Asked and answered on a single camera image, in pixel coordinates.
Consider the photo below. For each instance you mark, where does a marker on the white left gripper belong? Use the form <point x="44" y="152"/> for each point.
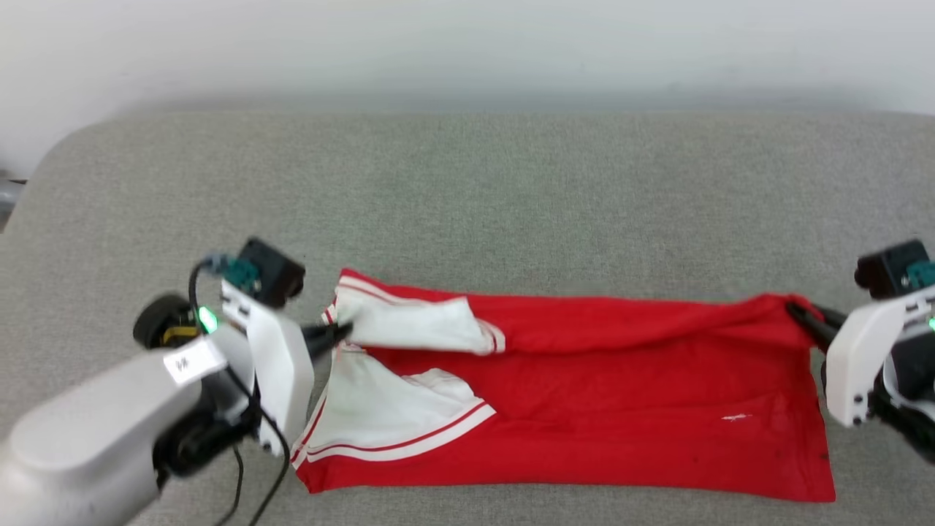
<point x="277" y="365"/>

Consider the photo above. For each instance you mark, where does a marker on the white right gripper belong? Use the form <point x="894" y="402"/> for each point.
<point x="855" y="365"/>

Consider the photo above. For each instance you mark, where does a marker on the red and white garment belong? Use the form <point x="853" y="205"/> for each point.
<point x="621" y="394"/>

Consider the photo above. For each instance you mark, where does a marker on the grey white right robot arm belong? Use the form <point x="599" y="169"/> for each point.
<point x="909" y="402"/>

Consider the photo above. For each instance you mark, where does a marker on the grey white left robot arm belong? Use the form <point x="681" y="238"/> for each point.
<point x="95" y="431"/>

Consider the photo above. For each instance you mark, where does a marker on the grey fabric sofa cushion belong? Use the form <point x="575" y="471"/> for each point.
<point x="511" y="190"/>

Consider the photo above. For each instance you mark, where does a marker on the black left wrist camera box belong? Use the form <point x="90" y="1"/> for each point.
<point x="274" y="272"/>

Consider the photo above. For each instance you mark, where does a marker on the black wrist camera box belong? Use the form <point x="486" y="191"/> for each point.
<point x="274" y="272"/>
<point x="891" y="267"/>

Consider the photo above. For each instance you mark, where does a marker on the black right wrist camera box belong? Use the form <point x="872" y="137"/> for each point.
<point x="891" y="267"/>

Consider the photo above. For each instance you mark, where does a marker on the grey metal post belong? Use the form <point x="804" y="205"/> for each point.
<point x="7" y="193"/>

